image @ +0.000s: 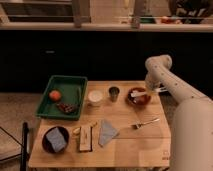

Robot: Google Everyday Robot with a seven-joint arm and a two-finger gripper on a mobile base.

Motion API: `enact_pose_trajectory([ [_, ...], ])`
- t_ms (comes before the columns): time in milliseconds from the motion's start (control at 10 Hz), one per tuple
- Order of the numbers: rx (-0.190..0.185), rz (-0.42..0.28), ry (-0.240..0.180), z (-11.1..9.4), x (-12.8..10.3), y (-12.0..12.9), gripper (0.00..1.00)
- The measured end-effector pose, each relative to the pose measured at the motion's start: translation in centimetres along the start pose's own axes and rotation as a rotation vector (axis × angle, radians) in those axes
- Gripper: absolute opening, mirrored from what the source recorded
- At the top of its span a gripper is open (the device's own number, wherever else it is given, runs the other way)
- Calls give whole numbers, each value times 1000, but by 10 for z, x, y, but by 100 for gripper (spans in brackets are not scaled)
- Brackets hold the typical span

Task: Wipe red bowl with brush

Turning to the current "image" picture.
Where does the black chair frame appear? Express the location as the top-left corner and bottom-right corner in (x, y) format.
(0, 122), (29, 171)

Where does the black bowl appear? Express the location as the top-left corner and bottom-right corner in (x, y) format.
(42, 126), (69, 154)

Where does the grey folded cloth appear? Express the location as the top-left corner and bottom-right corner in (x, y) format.
(98, 120), (119, 147)

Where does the white cup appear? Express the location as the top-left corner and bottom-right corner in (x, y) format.
(88, 90), (103, 106)

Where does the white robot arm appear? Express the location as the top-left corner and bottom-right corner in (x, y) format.
(145, 55), (213, 171)

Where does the small metal cup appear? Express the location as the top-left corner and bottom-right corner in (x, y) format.
(109, 86), (120, 102)

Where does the orange fruit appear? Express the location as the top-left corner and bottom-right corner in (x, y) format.
(49, 90), (62, 102)

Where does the silver fork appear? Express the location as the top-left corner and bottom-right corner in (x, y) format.
(131, 118), (160, 129)

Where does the red bowl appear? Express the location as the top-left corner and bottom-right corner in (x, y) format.
(126, 87), (151, 107)

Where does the green plastic tray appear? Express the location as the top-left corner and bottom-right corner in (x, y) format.
(36, 75), (87, 121)

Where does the wooden block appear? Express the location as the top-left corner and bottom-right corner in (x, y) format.
(79, 125), (92, 152)

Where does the dark brown food item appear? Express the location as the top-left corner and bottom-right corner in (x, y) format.
(56, 102), (77, 114)

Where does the blue sponge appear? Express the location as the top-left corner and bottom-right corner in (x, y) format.
(46, 128), (66, 152)

